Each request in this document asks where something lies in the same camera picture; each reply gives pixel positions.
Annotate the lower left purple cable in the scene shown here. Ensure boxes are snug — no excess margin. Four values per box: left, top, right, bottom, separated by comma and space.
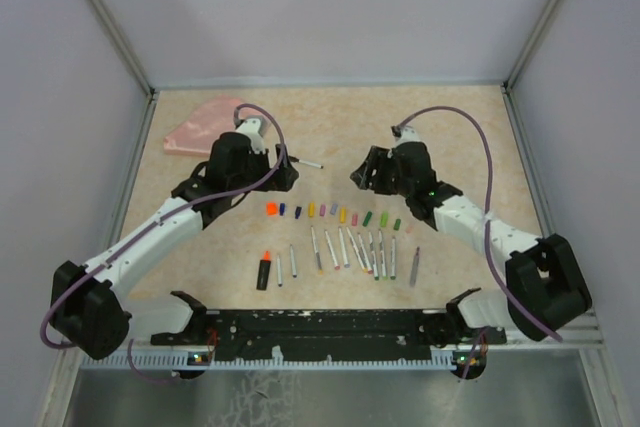
126, 339, 182, 386

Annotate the aluminium frame rail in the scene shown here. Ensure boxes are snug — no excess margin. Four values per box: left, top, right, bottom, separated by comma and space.
502, 0, 565, 94
86, 0, 155, 98

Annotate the orange highlighter cap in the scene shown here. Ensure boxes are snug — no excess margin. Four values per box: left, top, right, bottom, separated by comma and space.
266, 202, 279, 216

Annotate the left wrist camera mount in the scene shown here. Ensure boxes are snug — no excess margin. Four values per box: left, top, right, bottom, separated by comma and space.
235, 115, 270, 154

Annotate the aluminium frame rail left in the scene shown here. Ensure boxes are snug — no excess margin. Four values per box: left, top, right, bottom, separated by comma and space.
86, 0, 155, 98

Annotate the dark green pen cap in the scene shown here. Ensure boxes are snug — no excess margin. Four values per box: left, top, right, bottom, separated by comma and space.
362, 211, 373, 227

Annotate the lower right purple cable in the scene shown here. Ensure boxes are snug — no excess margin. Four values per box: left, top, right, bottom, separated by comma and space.
460, 326, 496, 381

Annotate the blue capped marker pen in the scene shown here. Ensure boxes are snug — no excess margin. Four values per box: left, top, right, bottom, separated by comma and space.
276, 254, 283, 287

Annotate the magenta capped marker pen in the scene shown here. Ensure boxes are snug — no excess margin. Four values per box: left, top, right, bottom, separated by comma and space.
357, 232, 373, 275

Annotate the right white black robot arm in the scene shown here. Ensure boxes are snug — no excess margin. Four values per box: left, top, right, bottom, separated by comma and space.
350, 141, 592, 343

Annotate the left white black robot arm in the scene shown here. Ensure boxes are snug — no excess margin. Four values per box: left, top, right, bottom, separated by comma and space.
40, 131, 299, 360

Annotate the pink capped marker pen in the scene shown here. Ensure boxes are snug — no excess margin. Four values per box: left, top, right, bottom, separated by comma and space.
324, 230, 341, 270

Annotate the dark green capped marker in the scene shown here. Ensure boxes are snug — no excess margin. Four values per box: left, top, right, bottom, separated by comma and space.
368, 231, 380, 281

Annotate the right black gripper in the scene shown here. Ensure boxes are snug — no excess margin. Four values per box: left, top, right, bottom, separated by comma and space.
351, 145, 414, 198

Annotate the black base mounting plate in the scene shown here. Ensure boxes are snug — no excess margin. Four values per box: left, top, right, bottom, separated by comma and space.
151, 309, 506, 362

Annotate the lavender marker pen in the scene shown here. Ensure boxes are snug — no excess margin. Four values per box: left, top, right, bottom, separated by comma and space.
338, 227, 350, 269

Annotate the grey capped marker pen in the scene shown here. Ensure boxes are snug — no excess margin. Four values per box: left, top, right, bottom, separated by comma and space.
409, 246, 421, 288

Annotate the light green capped marker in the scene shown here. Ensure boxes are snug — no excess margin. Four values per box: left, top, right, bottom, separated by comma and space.
378, 229, 388, 279

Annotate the orange capped black highlighter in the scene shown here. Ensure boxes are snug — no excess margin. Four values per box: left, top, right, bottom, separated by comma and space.
256, 251, 271, 291

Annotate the orange white marker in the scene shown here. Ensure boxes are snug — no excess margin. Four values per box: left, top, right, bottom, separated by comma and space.
310, 226, 323, 274

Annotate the pink plastic bag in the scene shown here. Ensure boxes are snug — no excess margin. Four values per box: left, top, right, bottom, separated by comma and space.
163, 95, 244, 158

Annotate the white slotted cable duct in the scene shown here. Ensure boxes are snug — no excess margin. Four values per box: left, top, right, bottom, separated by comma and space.
79, 349, 481, 371

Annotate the green capped marker pen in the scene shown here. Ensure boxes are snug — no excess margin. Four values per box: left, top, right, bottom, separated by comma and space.
390, 236, 398, 280

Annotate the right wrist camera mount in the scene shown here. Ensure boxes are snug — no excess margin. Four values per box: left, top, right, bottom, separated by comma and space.
391, 125, 422, 147

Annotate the black capped white marker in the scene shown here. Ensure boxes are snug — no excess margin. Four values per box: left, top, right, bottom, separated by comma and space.
289, 156, 324, 169

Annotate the aluminium frame rail right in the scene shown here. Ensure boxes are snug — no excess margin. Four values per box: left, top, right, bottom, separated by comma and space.
502, 0, 565, 94

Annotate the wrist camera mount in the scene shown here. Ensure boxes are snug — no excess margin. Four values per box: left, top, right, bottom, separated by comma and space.
391, 125, 422, 147
235, 115, 270, 154

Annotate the light green pen cap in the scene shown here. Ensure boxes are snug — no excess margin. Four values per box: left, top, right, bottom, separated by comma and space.
380, 212, 389, 228

